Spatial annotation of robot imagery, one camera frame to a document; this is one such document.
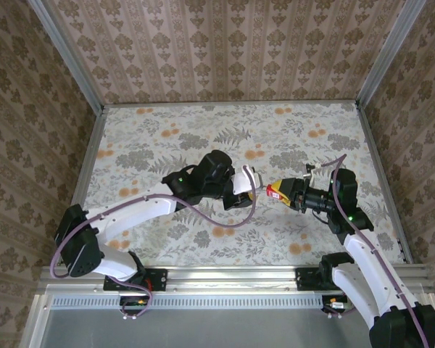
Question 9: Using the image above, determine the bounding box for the floral table cover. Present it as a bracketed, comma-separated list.
[67, 103, 405, 268]

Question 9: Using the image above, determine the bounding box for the black electronics box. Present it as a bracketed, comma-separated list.
[119, 295, 154, 315]
[320, 294, 353, 315]

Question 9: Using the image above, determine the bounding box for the grey metal shelf plate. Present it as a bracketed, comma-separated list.
[20, 292, 435, 348]

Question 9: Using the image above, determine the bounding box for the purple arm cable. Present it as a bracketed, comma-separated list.
[49, 172, 259, 320]
[313, 154, 431, 348]

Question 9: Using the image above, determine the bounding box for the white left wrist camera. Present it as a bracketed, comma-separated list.
[231, 165, 260, 195]

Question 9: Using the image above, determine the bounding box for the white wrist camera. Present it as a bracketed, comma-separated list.
[302, 162, 322, 184]
[231, 165, 260, 195]

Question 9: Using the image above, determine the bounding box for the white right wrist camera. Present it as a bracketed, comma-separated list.
[302, 162, 322, 184]

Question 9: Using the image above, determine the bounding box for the aluminium table end rail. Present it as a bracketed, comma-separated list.
[103, 100, 360, 108]

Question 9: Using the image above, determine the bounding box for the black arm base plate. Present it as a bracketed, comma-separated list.
[295, 267, 349, 292]
[104, 268, 168, 292]

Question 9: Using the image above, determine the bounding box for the aluminium mounting rail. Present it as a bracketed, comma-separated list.
[36, 263, 434, 295]

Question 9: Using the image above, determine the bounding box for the slotted grey cable duct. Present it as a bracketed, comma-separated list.
[51, 293, 327, 310]

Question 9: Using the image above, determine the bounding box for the aluminium table side rail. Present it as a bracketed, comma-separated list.
[54, 107, 108, 268]

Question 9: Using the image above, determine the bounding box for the aluminium frame post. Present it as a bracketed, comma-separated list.
[354, 0, 428, 110]
[26, 0, 107, 114]

